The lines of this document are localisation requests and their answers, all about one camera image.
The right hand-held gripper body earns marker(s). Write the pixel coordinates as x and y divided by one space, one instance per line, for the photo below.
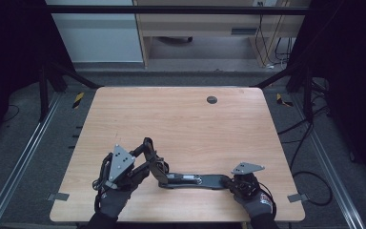
246 168

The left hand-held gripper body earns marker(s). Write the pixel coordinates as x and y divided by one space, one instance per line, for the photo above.
120 162

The black stapler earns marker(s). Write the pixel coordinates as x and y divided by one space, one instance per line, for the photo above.
203 181

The person's right hand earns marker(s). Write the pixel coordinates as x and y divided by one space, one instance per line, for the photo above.
257 205

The person's left hand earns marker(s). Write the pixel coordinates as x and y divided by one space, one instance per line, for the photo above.
114 202

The grey tape tab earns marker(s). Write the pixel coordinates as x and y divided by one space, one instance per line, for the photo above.
57 196
298 197

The yellow and black tape strip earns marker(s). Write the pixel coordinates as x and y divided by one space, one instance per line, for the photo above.
78 99

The dark round table grommet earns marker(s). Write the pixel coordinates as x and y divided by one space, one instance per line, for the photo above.
212 99

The black metal stand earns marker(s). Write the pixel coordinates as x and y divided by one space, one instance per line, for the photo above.
307 92
43 95

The white cabinet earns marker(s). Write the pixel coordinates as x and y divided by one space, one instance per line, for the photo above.
98 38

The light wooden desk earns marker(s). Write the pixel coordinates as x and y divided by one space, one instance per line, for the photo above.
203 24

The aluminium floor rail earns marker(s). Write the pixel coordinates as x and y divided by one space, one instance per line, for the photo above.
330 178
22 159

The black horizontal frame bar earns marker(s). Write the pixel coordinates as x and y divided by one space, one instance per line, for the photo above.
171 10

